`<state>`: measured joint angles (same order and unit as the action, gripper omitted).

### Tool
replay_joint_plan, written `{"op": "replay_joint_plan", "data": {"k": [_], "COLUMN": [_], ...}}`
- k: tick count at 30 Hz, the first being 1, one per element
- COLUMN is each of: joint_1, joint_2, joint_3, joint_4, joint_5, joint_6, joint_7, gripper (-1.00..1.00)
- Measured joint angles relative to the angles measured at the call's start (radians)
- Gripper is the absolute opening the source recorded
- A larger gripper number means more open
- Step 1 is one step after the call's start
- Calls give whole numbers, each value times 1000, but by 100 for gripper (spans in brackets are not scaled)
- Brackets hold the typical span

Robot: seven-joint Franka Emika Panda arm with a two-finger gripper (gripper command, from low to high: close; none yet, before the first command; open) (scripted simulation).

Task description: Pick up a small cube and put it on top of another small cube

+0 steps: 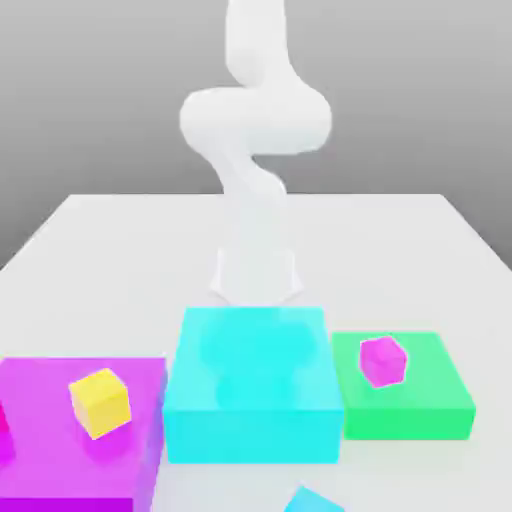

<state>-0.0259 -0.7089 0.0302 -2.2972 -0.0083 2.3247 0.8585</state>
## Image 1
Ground small magenta cube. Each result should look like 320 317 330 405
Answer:
358 335 409 390

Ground small yellow cube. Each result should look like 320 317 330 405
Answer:
67 367 133 441

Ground small light blue cube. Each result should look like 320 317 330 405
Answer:
282 485 336 512

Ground large cyan box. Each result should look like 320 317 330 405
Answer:
162 305 346 465

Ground large green box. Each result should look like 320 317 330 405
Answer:
330 330 477 442

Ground large magenta box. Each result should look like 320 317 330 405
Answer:
0 356 168 512

